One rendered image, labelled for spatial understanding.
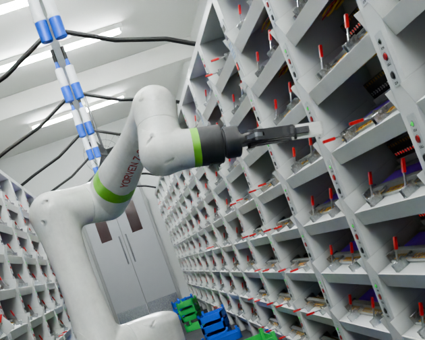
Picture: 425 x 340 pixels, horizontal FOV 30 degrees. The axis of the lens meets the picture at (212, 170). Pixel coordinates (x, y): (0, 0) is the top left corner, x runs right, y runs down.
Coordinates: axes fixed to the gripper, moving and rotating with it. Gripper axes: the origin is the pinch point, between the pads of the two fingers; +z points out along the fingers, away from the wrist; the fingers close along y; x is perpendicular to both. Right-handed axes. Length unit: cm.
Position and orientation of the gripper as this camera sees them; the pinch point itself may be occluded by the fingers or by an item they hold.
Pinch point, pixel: (307, 130)
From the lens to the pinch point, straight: 187.9
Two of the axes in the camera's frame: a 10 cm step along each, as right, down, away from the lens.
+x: -1.6, -9.8, 1.0
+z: 9.8, -1.5, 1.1
